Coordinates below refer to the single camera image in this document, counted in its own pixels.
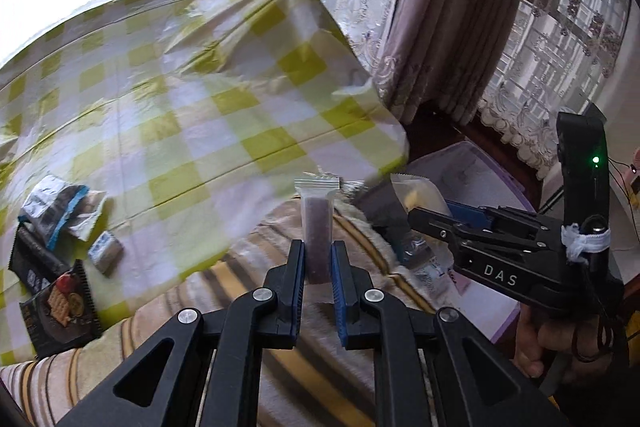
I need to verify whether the black biscuit snack packet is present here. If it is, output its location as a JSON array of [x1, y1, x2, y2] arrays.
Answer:
[[20, 259, 103, 360]]

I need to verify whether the clear packet with yellow snack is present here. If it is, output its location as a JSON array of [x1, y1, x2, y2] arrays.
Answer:
[[390, 173, 451, 218]]

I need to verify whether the clear packet with brown bar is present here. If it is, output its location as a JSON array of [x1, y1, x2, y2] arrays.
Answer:
[[293, 174, 342, 284]]

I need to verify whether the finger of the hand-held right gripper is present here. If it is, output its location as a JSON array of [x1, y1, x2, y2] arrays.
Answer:
[[446, 202, 563, 230], [407, 206, 538, 250]]

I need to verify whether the blue-edged clear snack packet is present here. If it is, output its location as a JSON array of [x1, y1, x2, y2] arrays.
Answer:
[[20, 175, 90, 250]]

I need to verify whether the small white and blue packet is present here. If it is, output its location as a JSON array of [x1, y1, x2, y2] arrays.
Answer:
[[87, 231, 124, 277]]

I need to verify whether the mauve drape curtain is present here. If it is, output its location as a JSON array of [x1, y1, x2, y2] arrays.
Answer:
[[345, 0, 546, 128]]

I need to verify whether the crumpled clear snack packet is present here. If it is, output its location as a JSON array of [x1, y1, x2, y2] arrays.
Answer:
[[400, 232, 466, 298]]

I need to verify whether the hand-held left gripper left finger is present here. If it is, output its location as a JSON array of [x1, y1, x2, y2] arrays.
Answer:
[[55, 239, 307, 427]]

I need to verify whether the striped beige blanket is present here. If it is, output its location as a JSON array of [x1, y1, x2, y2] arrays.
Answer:
[[0, 197, 521, 427]]

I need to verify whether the person's right hand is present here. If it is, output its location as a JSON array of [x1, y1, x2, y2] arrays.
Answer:
[[514, 304, 626, 378]]

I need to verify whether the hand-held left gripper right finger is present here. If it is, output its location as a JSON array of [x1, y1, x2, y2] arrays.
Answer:
[[330, 240, 571, 427]]

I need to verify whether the purple-rimmed plastic storage box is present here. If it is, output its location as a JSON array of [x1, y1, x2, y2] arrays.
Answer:
[[400, 142, 531, 343]]

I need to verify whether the yellow checked plastic tablecloth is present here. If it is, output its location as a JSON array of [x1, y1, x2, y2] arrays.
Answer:
[[0, 0, 411, 368]]

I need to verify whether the white snack packet red label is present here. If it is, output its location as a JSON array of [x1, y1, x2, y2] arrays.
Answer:
[[65, 189, 108, 242]]

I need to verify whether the long black snack packet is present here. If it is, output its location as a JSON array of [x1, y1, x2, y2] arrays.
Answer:
[[9, 224, 71, 295]]

